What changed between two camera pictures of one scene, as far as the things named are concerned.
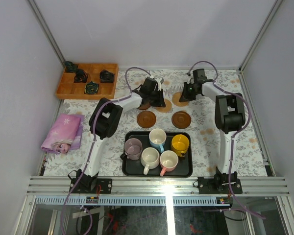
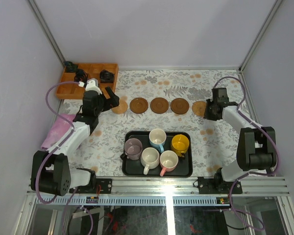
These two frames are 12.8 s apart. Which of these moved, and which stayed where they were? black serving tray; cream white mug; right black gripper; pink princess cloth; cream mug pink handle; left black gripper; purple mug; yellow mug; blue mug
Moved: right black gripper; left black gripper
Stayed: black serving tray; blue mug; purple mug; pink princess cloth; cream mug pink handle; yellow mug; cream white mug
